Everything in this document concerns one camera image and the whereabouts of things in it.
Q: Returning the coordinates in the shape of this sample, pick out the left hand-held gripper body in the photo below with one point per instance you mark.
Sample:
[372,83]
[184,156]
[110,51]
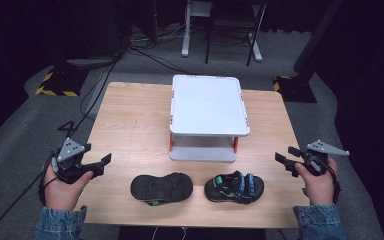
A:
[70,150]

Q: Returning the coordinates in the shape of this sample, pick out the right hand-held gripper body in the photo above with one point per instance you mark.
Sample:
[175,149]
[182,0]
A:
[316,158]

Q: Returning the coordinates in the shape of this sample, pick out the person's right hand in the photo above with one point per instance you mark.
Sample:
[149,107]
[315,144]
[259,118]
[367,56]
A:
[321,188]

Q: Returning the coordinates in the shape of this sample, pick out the person's left hand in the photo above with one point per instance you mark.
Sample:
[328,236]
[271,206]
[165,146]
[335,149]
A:
[61,195]

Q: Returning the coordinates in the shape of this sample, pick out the black sandal sole up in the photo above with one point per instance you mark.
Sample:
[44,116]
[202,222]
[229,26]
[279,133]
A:
[161,187]

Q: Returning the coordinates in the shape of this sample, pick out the white two-tier shoe rack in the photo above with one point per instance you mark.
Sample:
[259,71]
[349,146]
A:
[208,106]

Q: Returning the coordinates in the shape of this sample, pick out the black slanted stand pole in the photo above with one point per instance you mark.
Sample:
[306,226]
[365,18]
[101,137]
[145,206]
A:
[316,36]

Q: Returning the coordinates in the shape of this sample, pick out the black folding chair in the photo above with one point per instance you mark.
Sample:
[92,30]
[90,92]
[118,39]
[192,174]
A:
[235,23]

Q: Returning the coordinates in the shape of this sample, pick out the black yellow striped base plate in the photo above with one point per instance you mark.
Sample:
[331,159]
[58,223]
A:
[295,90]
[60,83]

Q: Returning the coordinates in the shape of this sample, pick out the white desk frame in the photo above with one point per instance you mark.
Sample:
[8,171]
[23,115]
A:
[187,33]

